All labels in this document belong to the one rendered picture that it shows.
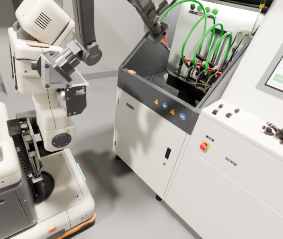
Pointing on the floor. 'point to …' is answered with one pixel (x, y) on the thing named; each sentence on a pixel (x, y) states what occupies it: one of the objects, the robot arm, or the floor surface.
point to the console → (243, 154)
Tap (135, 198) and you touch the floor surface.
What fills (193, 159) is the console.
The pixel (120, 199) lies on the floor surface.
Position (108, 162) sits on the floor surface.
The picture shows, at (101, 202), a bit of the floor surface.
